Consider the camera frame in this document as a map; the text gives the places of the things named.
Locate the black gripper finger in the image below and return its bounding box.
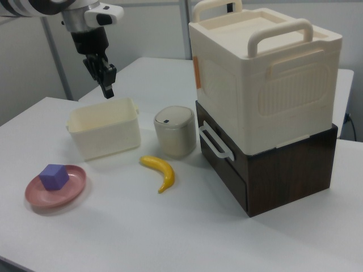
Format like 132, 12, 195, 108
99, 58, 117, 100
82, 53, 105, 86

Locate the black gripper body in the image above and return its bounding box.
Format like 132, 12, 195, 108
70, 27, 111, 57

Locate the wooden drawer with white handle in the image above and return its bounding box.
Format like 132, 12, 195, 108
195, 100, 248, 185

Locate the dark brown drawer cabinet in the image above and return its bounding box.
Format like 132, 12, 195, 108
195, 100, 339, 218

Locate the cream plastic open bin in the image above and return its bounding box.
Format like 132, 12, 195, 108
66, 97, 142, 162

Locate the small beige lidded trash can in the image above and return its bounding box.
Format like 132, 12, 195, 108
153, 105, 197, 158

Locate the yellow banana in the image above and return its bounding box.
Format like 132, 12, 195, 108
139, 155, 175, 194

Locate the purple cube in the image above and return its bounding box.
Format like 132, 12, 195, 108
39, 164, 70, 191

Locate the pink plate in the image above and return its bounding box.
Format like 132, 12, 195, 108
24, 164, 87, 209

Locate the cream plastic storage box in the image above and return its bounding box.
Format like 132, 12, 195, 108
188, 0, 343, 155

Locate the black cable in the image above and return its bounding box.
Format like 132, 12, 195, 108
344, 112, 358, 140

